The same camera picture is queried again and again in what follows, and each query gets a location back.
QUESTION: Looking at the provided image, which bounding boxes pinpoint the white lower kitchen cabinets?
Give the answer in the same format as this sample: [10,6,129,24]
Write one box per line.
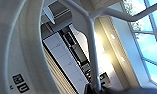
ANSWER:
[42,32,92,94]

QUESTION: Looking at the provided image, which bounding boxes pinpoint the large paned window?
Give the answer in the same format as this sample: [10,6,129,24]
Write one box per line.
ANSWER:
[121,0,157,89]

